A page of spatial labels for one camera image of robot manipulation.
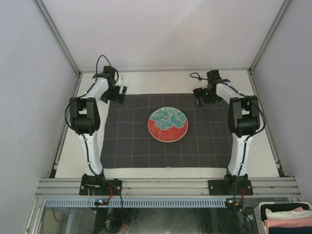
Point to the blue slotted cable duct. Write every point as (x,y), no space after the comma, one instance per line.
(136,202)

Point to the red and teal plate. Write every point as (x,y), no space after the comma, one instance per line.
(168,124)

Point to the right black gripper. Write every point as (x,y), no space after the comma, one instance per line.
(200,92)

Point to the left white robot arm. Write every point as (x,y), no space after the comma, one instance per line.
(85,118)

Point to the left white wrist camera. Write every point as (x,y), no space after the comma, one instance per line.
(118,80)

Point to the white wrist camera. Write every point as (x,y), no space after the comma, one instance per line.
(204,83)
(118,80)

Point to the white laundry basket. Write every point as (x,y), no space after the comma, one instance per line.
(283,217)

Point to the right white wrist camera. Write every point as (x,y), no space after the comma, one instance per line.
(204,83)

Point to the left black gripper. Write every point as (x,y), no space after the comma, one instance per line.
(119,98)

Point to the dark grey checked cloth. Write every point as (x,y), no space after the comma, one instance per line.
(128,143)

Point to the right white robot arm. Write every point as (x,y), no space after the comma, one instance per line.
(214,78)

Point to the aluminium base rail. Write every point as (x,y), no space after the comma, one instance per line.
(169,187)

